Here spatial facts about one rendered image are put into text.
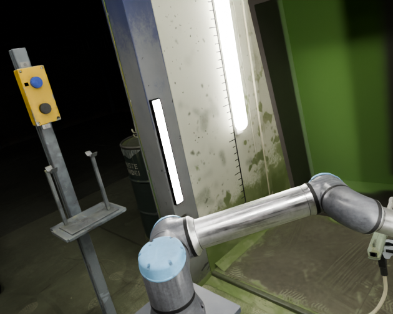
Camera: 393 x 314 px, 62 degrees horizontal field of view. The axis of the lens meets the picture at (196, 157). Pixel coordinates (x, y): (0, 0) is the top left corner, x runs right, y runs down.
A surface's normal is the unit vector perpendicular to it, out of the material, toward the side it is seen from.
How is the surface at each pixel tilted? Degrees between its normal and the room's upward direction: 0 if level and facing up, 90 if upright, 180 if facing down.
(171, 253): 5
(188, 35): 90
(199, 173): 90
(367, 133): 102
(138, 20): 90
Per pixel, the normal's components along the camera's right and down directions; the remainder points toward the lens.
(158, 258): -0.19, -0.90
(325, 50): -0.55, 0.54
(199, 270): 0.71, 0.07
